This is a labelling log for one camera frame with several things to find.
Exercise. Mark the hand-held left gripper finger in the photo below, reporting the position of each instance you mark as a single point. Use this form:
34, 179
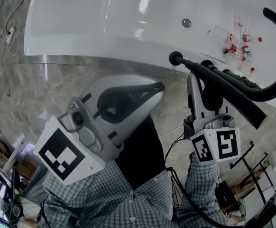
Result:
119, 81
140, 117

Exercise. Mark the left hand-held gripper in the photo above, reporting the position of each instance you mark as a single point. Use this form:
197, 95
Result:
62, 158

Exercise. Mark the white bathtub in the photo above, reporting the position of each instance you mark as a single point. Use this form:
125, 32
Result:
104, 20

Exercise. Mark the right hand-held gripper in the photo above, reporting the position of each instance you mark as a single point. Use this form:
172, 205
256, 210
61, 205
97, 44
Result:
225, 144

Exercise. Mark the person's black trouser leg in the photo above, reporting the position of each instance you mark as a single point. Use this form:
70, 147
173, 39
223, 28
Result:
142, 155

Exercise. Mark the black equipment case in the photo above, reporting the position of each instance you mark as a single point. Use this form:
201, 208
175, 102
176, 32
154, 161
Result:
225, 196

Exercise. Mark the group of small plastic bottles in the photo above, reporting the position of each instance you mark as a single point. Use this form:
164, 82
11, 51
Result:
246, 53

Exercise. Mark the person's left forearm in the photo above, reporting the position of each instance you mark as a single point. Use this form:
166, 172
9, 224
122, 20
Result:
88, 182

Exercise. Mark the person's right forearm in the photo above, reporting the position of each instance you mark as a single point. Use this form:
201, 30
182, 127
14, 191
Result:
199, 179

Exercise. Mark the black metal rack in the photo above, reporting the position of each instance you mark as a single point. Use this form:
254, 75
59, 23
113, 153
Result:
268, 210

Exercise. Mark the white shelf frame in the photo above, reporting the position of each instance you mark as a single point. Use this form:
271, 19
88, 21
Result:
17, 148

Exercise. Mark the white power strip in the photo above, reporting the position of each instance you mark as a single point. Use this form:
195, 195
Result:
10, 37

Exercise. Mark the person's checked shirt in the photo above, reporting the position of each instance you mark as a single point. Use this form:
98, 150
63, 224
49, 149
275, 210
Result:
119, 210

